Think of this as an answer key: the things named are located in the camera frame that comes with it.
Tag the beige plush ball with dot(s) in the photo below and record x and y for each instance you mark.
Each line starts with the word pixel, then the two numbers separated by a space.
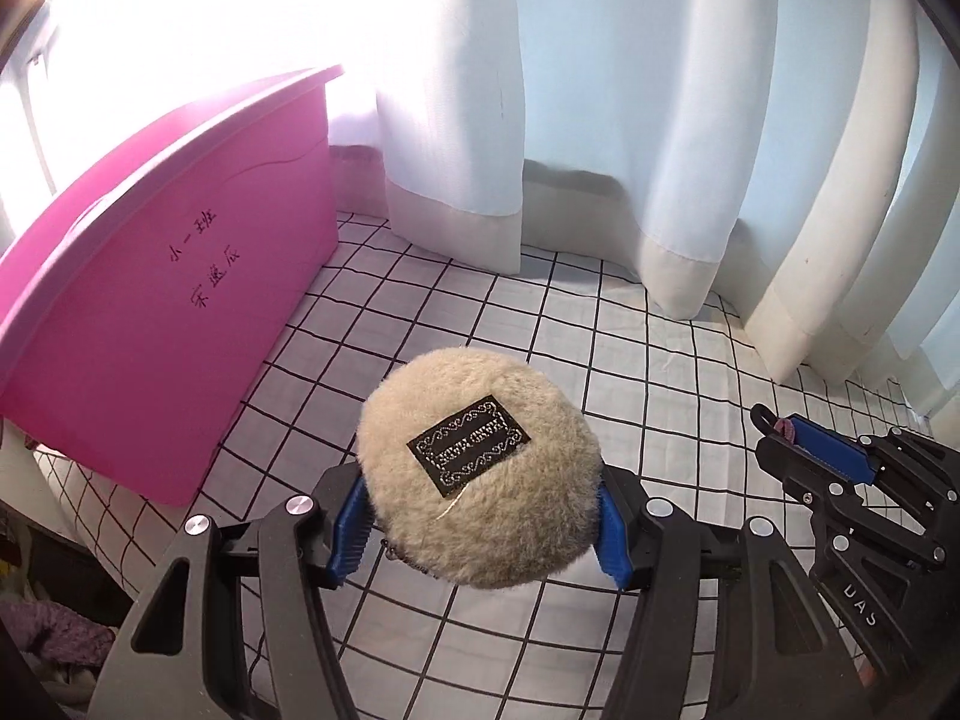
pixel 450 390

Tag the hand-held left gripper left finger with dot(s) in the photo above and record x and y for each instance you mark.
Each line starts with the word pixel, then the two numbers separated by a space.
pixel 345 540

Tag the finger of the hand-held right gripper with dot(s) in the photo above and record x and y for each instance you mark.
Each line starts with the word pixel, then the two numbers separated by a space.
pixel 787 465
pixel 832 450

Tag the white curtain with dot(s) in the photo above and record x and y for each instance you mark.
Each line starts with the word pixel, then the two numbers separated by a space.
pixel 675 127

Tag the pink plastic bin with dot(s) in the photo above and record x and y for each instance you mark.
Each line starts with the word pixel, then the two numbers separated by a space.
pixel 150 315

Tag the white black-checked cloth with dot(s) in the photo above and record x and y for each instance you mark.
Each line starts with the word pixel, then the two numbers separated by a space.
pixel 637 360

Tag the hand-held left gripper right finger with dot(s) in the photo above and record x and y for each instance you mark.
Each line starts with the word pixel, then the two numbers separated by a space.
pixel 611 540

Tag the purple knitted cloth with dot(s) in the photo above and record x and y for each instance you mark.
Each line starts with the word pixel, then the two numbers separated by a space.
pixel 60 630

